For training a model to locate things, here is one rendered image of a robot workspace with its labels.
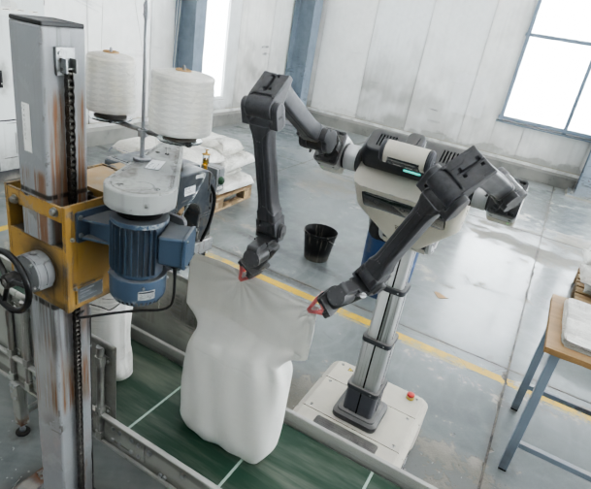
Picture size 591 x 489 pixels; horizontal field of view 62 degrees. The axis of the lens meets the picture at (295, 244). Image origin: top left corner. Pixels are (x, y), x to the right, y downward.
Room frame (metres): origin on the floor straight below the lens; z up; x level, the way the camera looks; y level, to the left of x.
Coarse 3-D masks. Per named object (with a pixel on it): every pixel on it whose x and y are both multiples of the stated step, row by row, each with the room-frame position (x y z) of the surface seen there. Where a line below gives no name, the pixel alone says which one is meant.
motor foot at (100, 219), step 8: (96, 208) 1.19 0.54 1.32; (104, 208) 1.22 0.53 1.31; (80, 216) 1.14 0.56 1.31; (88, 216) 1.17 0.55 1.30; (96, 216) 1.17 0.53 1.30; (104, 216) 1.18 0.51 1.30; (80, 224) 1.14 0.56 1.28; (88, 224) 1.17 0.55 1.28; (96, 224) 1.16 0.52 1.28; (104, 224) 1.14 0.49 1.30; (80, 232) 1.14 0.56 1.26; (88, 232) 1.17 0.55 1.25; (96, 232) 1.16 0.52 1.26; (104, 232) 1.15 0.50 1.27; (80, 240) 1.14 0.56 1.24; (88, 240) 1.15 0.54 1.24; (96, 240) 1.14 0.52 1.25; (104, 240) 1.15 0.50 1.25
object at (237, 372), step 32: (192, 288) 1.49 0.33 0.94; (224, 288) 1.45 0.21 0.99; (256, 288) 1.39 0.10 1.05; (224, 320) 1.43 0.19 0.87; (256, 320) 1.37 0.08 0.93; (288, 320) 1.32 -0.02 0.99; (192, 352) 1.39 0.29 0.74; (224, 352) 1.34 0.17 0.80; (256, 352) 1.32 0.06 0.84; (288, 352) 1.31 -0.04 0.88; (192, 384) 1.38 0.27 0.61; (224, 384) 1.31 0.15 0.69; (256, 384) 1.28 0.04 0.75; (288, 384) 1.35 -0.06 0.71; (192, 416) 1.37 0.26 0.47; (224, 416) 1.31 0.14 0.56; (256, 416) 1.27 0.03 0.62; (224, 448) 1.32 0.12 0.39; (256, 448) 1.27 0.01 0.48
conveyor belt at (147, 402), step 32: (128, 384) 1.57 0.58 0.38; (160, 384) 1.60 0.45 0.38; (128, 416) 1.40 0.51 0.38; (160, 416) 1.43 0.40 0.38; (192, 448) 1.31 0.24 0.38; (288, 448) 1.38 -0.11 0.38; (320, 448) 1.41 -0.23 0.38; (224, 480) 1.20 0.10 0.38; (256, 480) 1.22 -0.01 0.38; (288, 480) 1.24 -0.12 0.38; (320, 480) 1.27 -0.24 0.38; (352, 480) 1.29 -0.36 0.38; (384, 480) 1.32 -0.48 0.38
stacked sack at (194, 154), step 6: (186, 150) 4.30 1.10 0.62; (192, 150) 4.33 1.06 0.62; (198, 150) 4.41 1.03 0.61; (204, 150) 4.48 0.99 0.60; (210, 150) 4.50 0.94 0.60; (186, 156) 4.15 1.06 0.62; (192, 156) 4.21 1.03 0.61; (198, 156) 4.25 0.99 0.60; (210, 156) 4.35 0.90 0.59; (216, 156) 4.43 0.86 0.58; (222, 156) 4.51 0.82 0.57; (198, 162) 4.18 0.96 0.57; (216, 162) 4.42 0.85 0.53
